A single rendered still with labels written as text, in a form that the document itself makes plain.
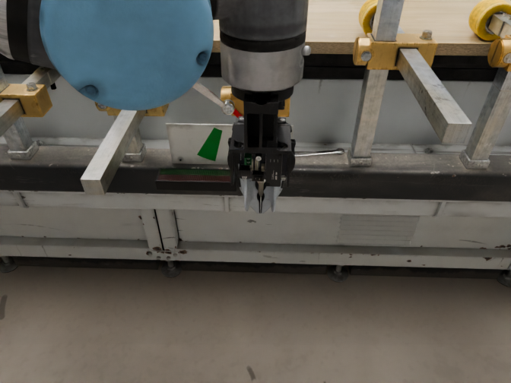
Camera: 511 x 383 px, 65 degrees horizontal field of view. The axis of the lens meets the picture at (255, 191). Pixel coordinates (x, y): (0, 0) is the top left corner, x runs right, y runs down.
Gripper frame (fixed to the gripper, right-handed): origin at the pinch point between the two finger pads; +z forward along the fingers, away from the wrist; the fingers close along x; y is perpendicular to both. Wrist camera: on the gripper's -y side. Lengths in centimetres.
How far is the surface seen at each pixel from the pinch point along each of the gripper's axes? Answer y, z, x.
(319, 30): -54, -8, 12
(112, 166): -5.4, -2.0, -23.5
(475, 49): -46, -7, 46
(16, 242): -50, 66, -88
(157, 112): -26.1, -0.3, -21.5
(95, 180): -0.5, -2.8, -24.2
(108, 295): -41, 82, -55
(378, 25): -26.8, -17.6, 19.0
